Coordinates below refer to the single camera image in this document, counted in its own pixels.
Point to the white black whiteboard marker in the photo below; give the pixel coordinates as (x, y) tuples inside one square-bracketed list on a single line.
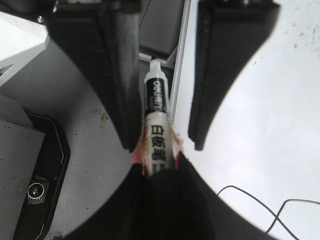
[(156, 98)]

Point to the white box corner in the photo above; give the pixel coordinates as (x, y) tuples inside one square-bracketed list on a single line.
[(21, 41)]

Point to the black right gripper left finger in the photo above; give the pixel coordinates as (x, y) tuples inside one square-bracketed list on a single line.
[(101, 37)]

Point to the grey cabinet panel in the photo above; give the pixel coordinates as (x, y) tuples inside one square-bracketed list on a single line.
[(159, 30)]

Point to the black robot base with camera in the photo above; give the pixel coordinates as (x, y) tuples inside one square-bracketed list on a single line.
[(45, 186)]

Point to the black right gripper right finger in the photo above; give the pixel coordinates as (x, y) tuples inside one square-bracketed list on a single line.
[(228, 34)]

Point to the white glossy whiteboard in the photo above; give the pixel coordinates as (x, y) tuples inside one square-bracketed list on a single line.
[(262, 151)]

